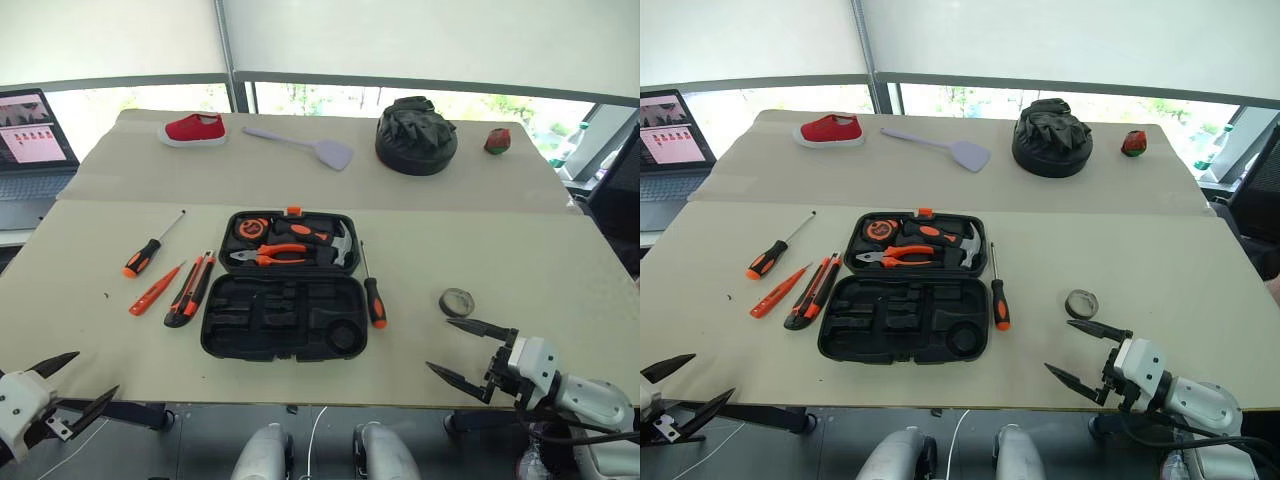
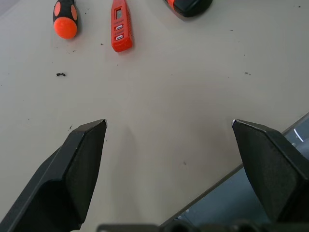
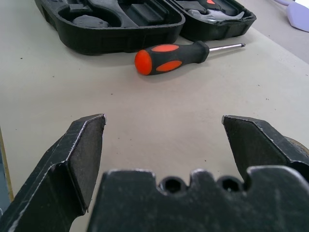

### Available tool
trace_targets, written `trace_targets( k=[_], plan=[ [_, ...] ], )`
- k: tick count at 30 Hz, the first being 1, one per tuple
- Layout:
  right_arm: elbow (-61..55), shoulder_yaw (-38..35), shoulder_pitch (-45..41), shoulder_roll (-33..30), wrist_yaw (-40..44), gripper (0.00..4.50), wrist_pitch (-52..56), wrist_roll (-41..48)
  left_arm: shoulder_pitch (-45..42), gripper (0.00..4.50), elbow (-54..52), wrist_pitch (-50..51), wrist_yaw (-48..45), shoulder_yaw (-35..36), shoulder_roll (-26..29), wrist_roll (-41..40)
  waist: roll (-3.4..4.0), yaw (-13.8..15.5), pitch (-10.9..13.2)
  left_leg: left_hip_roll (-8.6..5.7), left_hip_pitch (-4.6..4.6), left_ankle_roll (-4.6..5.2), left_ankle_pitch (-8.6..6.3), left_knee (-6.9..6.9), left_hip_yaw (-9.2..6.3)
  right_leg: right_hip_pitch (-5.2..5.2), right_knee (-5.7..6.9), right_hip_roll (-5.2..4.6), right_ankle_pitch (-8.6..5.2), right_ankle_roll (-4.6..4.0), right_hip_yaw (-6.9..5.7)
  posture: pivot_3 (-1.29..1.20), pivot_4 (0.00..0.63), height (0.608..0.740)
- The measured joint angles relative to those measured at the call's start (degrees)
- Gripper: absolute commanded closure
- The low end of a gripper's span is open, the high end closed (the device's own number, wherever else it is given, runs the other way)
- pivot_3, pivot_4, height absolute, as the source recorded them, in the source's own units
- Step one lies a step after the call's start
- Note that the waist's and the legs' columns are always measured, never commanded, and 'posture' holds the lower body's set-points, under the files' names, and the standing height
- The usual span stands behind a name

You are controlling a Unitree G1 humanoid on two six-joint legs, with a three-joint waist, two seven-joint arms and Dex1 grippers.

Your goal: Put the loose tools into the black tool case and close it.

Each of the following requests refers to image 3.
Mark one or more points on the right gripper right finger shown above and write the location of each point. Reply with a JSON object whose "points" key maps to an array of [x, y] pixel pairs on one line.
{"points": [[256, 145]]}

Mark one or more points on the large black orange screwdriver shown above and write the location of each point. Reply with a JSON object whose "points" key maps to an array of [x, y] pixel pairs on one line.
{"points": [[178, 55]]}

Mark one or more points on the silver claw hammer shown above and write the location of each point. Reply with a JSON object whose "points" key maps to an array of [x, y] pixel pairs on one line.
{"points": [[214, 17]]}

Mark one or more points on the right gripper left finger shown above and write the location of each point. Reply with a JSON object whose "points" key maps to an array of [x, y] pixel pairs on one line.
{"points": [[55, 174]]}

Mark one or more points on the black tool case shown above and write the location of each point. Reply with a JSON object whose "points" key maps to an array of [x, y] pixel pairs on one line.
{"points": [[120, 38]]}

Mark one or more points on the lavender spatula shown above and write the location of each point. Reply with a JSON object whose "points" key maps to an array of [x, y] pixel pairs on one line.
{"points": [[299, 14]]}

